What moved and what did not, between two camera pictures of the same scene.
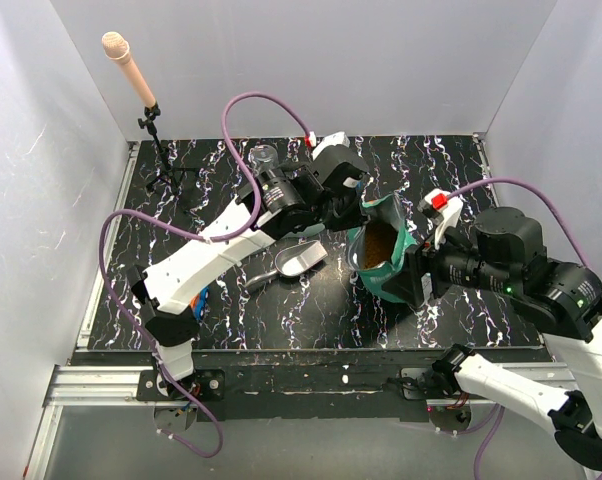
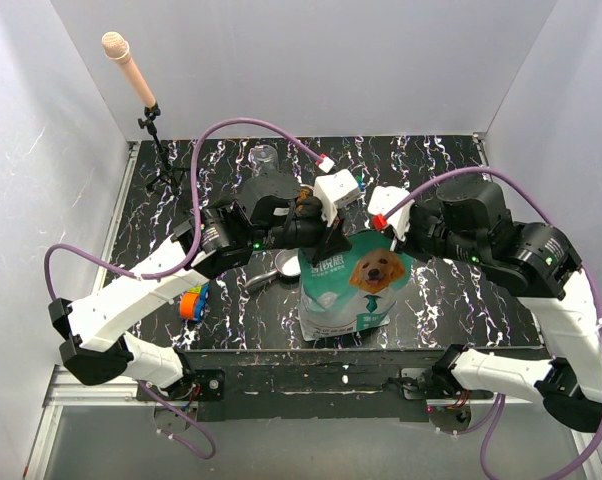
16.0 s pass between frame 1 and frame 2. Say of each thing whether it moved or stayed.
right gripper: moved
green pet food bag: moved
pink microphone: stayed
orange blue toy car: stayed
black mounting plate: stayed
